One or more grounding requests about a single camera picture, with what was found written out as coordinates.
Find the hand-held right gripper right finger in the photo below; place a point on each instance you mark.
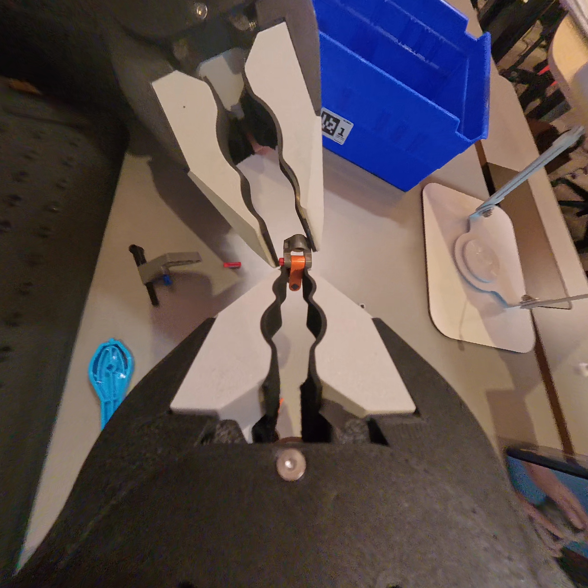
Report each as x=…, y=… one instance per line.
x=363, y=367

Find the white book stand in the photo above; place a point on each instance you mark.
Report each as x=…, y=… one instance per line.
x=445, y=257

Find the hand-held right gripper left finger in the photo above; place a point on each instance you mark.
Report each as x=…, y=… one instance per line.
x=220, y=367

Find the blue plastic bin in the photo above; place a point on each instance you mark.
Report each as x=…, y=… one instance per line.
x=390, y=115

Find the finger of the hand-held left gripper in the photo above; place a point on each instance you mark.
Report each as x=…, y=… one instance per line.
x=298, y=115
x=197, y=138

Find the grey brick with black axle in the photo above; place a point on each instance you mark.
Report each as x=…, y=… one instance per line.
x=177, y=262

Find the small grey orange brick joint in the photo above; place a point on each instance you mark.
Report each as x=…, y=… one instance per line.
x=296, y=264

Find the light blue brick separator tool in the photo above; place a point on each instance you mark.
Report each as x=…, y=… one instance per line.
x=110, y=372

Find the black perforated pad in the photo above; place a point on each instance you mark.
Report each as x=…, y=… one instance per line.
x=46, y=229

